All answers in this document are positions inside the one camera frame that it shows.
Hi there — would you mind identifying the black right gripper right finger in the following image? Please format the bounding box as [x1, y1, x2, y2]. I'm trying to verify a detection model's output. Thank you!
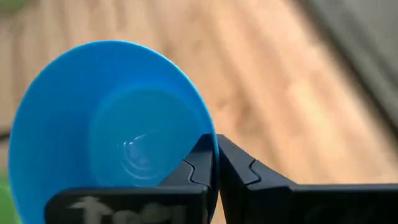
[217, 134, 398, 224]

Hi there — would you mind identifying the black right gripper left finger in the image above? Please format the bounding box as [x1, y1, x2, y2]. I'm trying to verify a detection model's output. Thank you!
[45, 134, 216, 224]

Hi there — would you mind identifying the blue plastic mini bowl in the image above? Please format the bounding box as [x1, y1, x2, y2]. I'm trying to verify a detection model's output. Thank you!
[8, 39, 220, 224]

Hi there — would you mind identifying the green plastic mini bowl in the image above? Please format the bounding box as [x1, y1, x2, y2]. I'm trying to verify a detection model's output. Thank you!
[0, 174, 21, 224]

